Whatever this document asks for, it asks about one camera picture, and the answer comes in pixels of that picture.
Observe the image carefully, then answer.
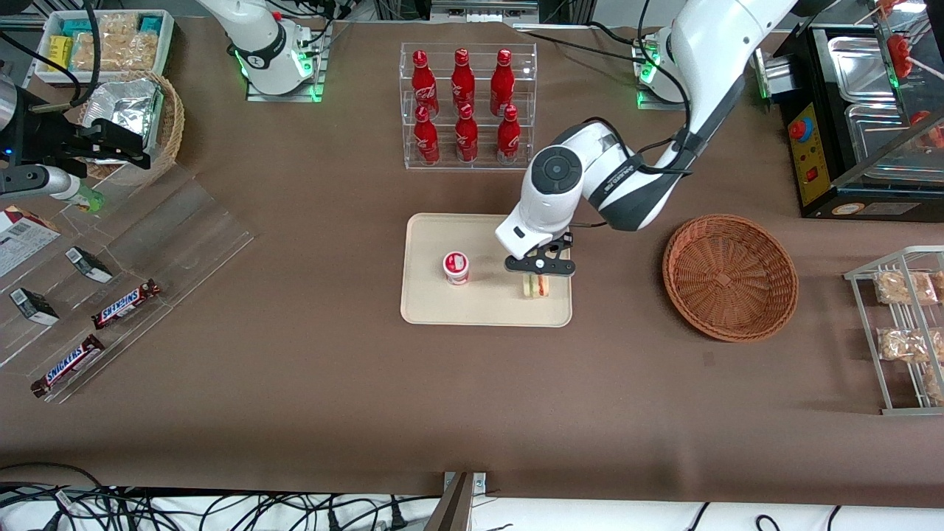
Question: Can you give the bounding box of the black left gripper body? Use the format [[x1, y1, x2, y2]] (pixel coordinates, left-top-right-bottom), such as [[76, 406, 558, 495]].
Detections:
[[505, 232, 576, 277]]

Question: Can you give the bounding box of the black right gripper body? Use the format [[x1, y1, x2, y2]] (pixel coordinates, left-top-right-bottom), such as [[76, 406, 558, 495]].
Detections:
[[0, 109, 93, 178]]

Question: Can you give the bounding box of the light wicker basket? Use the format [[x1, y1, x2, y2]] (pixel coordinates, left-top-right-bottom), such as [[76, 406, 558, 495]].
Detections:
[[77, 70, 185, 181]]

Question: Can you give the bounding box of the beige plastic serving tray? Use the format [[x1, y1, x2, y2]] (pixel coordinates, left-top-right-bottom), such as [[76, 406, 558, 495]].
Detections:
[[400, 213, 573, 327]]

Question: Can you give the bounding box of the brown wicker basket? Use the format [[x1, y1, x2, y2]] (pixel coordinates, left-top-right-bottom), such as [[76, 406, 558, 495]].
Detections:
[[662, 214, 799, 343]]

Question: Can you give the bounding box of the silver foil bag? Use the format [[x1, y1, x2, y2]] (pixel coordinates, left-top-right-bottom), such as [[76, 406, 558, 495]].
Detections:
[[85, 77, 164, 159]]

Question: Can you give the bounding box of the white red yogurt cup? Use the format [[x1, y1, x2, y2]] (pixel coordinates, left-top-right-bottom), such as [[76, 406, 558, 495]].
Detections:
[[442, 251, 471, 286]]

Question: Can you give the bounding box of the clear bag granola snack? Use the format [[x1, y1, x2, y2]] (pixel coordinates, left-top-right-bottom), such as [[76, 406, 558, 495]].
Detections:
[[72, 33, 104, 72], [103, 33, 159, 72], [100, 13, 141, 45]]

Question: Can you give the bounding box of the clear acrylic display stand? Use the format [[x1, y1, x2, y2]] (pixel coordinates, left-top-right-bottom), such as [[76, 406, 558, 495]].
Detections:
[[0, 162, 255, 404]]

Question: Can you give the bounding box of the red white cardboard box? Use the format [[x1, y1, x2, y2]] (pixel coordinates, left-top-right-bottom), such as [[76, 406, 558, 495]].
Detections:
[[0, 205, 61, 278]]

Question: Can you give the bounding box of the white plastic snack bin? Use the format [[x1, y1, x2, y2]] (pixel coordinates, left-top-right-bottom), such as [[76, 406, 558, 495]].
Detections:
[[33, 9, 176, 86]]

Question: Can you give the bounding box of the small black white box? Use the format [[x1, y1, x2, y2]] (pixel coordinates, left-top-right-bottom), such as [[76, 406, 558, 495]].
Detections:
[[65, 247, 114, 283], [10, 288, 60, 326]]

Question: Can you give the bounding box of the clear acrylic bottle rack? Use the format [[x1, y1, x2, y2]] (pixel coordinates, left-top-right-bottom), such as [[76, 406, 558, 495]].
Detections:
[[400, 42, 538, 172]]

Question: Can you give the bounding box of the red cola bottle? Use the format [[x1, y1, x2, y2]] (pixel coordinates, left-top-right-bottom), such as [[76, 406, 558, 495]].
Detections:
[[496, 105, 521, 164], [490, 49, 515, 117], [451, 48, 476, 111], [454, 103, 479, 163], [413, 105, 441, 165], [411, 49, 440, 119]]

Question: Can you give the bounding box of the Snickers chocolate bar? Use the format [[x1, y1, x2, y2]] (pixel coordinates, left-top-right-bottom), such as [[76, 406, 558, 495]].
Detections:
[[91, 279, 162, 330], [30, 334, 106, 398]]

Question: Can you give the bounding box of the black food warmer machine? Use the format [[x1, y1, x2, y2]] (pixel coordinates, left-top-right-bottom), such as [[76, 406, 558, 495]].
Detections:
[[752, 22, 944, 221]]

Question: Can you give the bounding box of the red sausage on stick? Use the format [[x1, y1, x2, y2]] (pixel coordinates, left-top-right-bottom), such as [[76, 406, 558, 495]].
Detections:
[[887, 33, 914, 79]]

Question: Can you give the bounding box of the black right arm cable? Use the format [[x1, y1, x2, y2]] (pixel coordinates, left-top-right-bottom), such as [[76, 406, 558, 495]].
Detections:
[[0, 0, 102, 111]]

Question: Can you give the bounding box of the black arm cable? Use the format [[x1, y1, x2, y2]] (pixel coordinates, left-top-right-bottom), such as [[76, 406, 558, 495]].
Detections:
[[581, 41, 695, 178], [0, 0, 102, 111]]

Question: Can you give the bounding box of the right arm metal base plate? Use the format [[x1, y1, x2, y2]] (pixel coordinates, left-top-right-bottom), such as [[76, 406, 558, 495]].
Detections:
[[246, 22, 327, 103]]

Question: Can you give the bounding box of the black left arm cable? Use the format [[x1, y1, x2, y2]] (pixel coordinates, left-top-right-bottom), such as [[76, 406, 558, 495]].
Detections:
[[581, 41, 695, 178]]

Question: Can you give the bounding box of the black cable on table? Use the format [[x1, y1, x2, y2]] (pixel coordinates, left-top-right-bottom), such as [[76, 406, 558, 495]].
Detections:
[[516, 21, 659, 63]]

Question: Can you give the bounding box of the aluminium bracket with post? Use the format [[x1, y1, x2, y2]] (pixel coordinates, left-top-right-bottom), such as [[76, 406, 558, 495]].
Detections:
[[424, 472, 487, 531]]

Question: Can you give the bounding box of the grey metal wire rack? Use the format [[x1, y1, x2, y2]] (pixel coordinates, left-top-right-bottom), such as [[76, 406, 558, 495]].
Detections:
[[844, 246, 944, 416]]

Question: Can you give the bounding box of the black floor cable loop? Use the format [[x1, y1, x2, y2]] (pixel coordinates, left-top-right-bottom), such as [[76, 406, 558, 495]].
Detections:
[[0, 462, 119, 531]]

